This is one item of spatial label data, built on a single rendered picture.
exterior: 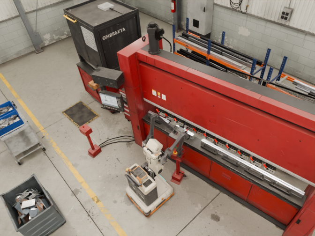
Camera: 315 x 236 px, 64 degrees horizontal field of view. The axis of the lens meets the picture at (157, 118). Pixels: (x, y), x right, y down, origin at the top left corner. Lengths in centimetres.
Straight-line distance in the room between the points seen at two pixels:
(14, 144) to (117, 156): 224
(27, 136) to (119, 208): 270
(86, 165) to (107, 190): 80
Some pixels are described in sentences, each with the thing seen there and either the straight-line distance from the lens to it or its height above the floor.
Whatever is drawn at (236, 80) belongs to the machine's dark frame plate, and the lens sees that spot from 348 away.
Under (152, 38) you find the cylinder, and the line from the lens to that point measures 387.
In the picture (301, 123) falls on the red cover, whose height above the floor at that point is 220.
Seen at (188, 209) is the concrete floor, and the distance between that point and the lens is 479.
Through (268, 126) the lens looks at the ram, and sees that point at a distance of 346.
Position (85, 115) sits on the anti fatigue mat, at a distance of 660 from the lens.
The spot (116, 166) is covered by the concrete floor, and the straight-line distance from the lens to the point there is 538.
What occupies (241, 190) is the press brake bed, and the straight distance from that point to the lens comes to 459.
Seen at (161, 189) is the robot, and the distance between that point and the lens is 465.
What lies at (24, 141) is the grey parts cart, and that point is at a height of 33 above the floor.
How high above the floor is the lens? 435
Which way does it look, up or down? 45 degrees down
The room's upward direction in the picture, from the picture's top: 5 degrees counter-clockwise
